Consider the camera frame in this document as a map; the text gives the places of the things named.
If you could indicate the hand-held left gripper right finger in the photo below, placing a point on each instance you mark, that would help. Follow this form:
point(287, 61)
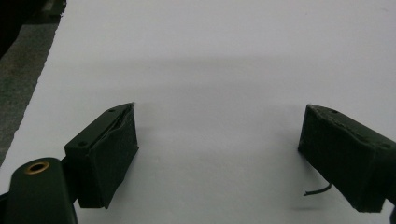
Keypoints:
point(342, 155)

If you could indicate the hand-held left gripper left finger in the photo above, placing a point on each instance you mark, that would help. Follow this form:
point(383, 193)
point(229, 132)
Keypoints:
point(102, 155)

